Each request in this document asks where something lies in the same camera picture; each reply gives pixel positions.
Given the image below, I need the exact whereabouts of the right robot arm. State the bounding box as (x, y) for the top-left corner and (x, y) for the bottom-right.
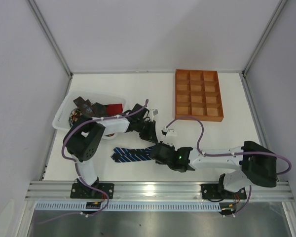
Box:
(150, 141), (277, 193)

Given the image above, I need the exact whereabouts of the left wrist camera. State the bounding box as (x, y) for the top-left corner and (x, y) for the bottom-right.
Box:
(148, 109), (158, 118)

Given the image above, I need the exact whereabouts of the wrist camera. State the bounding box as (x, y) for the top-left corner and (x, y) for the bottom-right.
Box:
(161, 127), (177, 137)
(148, 109), (158, 118)

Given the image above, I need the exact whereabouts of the aluminium front rail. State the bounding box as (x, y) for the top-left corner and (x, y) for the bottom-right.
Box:
(25, 181), (294, 202)

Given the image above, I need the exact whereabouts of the brown patterned tie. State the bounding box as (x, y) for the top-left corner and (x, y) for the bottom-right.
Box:
(73, 96), (108, 118)

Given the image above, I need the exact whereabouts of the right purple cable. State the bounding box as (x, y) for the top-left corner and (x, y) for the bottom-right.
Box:
(166, 115), (292, 215)

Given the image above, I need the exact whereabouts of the floral multicolour tie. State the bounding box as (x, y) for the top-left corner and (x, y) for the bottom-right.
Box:
(69, 108), (82, 127)

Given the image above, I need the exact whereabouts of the white plastic bin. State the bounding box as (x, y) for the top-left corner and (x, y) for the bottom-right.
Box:
(52, 90), (129, 140)

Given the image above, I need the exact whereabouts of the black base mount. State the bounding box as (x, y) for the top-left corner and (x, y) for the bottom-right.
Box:
(70, 182), (114, 199)
(200, 184), (227, 202)

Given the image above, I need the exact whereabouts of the white slotted cable duct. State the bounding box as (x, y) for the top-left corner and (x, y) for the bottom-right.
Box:
(35, 201), (222, 212)

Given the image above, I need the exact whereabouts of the orange compartment tray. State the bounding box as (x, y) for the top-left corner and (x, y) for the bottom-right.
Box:
(175, 69), (224, 122)

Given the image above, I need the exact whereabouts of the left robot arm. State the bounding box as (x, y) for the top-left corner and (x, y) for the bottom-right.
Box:
(61, 104), (158, 190)

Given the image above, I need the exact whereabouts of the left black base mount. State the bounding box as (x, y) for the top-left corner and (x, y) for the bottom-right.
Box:
(70, 182), (114, 199)

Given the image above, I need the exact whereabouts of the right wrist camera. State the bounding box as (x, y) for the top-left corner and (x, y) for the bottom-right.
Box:
(161, 127), (177, 137)

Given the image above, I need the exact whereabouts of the red tie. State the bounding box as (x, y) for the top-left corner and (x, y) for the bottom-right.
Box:
(106, 104), (123, 117)

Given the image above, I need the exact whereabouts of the navy blue striped tie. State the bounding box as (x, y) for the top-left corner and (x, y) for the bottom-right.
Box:
(111, 146), (155, 163)

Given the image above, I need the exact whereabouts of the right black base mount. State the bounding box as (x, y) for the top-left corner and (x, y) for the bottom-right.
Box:
(200, 184), (227, 202)

